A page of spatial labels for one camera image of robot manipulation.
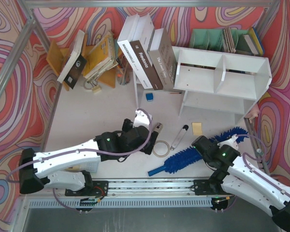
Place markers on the yellow sticky note pad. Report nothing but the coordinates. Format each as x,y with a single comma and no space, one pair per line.
197,128

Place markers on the white Mademoiselle book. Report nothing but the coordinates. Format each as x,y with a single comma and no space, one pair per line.
125,43

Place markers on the brown Fredonia book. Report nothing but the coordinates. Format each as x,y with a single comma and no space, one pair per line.
141,43

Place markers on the stack of yellow books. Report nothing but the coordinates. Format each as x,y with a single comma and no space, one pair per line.
101,58

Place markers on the blue microfiber duster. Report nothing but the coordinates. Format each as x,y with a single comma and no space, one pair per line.
190,155

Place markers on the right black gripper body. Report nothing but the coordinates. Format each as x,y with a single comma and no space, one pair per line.
200,143

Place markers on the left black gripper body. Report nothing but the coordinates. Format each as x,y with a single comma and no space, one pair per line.
152,139

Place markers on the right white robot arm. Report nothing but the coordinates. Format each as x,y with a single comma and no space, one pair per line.
234,174

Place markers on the blue yellow book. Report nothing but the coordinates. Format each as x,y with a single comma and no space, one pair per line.
256,39

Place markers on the small white side shelf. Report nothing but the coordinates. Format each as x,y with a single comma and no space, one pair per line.
140,95

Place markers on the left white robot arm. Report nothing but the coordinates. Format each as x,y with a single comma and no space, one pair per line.
49,170

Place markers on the clear cup of pencils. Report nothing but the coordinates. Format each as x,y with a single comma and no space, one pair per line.
123,70

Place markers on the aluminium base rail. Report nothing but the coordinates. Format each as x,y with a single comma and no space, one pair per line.
142,193

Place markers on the white wooden bookshelf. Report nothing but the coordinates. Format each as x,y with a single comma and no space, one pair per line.
218,81

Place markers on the blue pencil sharpener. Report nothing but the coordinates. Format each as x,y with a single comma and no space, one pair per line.
149,97

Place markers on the black and white book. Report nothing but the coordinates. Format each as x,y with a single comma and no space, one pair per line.
73,62

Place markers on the silver black pen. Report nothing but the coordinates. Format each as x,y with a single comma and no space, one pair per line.
179,137

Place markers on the grey black stapler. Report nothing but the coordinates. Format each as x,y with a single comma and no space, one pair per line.
158,128

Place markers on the green desk organizer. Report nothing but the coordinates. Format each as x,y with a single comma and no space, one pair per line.
224,40

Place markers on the grey Lonely Ones book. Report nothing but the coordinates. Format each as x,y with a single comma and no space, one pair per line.
163,58

